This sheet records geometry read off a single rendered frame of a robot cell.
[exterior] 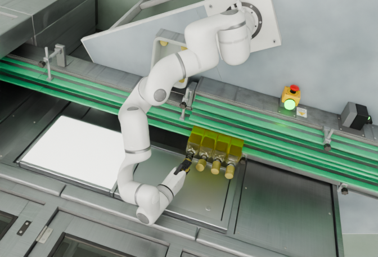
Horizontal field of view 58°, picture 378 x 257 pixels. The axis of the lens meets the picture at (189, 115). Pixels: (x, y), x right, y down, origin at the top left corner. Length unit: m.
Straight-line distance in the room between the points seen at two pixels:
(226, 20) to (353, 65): 0.67
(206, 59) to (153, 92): 0.20
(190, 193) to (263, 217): 0.32
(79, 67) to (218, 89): 0.68
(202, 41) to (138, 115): 0.29
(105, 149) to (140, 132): 0.54
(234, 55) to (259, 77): 0.48
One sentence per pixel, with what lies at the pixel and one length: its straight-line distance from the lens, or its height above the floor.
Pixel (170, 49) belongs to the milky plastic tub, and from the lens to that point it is 1.57.
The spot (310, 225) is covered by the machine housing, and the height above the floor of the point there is 1.14.
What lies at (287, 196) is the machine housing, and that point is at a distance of 1.64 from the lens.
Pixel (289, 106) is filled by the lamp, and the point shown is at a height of 0.85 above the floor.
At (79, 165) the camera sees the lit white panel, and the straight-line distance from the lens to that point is 1.53.
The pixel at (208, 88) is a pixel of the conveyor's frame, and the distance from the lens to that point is 1.54.
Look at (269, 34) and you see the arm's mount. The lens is 1.42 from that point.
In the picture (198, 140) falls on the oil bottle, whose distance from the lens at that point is 1.46.
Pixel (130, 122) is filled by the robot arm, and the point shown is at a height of 1.37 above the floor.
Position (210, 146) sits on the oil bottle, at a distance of 1.44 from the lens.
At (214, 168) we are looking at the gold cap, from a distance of 1.38.
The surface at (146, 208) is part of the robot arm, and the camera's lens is 1.16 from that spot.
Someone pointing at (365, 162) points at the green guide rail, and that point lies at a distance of 1.66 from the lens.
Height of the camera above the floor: 2.10
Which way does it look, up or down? 50 degrees down
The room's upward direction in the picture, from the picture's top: 157 degrees counter-clockwise
